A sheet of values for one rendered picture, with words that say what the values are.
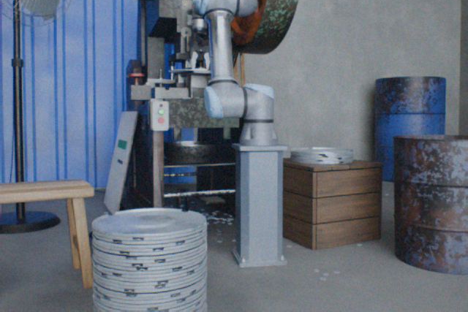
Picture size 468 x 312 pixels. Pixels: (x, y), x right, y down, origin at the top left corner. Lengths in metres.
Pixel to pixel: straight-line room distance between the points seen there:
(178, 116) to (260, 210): 0.75
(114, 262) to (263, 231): 0.77
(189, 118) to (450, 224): 1.25
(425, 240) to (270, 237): 0.56
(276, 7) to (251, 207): 1.10
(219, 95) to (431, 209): 0.87
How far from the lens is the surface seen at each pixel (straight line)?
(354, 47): 4.48
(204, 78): 2.36
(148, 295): 1.11
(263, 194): 1.71
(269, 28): 2.44
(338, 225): 2.03
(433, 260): 1.83
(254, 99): 1.70
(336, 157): 2.04
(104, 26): 3.62
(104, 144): 3.56
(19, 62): 2.54
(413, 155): 1.78
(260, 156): 1.69
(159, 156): 2.18
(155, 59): 2.66
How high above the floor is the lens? 0.57
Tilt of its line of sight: 3 degrees down
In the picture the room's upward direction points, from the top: straight up
